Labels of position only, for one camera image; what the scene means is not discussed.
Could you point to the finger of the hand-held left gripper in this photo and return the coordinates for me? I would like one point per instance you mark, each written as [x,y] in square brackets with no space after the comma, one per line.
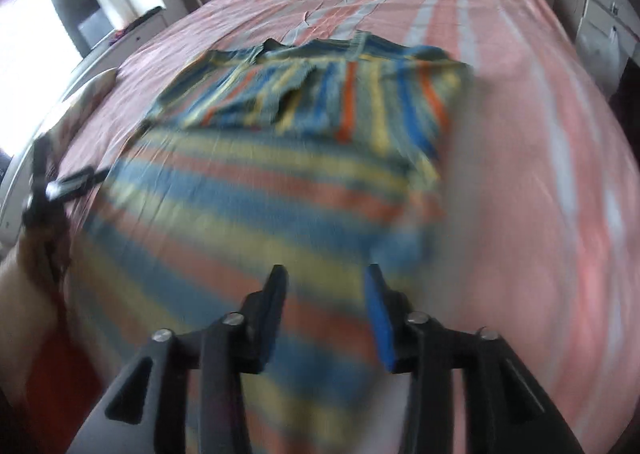
[40,163]
[80,182]

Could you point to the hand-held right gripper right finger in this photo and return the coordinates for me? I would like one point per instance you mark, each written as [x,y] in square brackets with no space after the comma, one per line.
[380,319]

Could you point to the bed with pink striped sheet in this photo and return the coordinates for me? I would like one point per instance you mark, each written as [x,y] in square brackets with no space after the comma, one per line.
[525,158]

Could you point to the striped knit shirt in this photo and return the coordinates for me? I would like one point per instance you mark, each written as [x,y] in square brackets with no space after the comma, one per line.
[280,173]

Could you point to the person's orange clothing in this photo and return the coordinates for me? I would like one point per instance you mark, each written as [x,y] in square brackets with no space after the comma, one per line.
[55,384]

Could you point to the person's left forearm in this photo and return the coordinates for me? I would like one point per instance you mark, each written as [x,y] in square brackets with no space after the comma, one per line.
[25,314]

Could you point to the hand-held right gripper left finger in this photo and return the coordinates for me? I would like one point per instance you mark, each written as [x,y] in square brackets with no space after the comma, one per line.
[272,314]

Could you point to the dark clothes pile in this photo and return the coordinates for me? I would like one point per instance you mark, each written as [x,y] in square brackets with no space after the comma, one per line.
[135,23]

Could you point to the clothes rack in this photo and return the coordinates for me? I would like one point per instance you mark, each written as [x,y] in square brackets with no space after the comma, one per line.
[595,18]

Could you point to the striped pillow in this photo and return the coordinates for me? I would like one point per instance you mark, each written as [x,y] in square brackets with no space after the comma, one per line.
[85,103]

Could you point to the window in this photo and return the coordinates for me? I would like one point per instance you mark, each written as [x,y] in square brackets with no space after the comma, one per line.
[35,18]

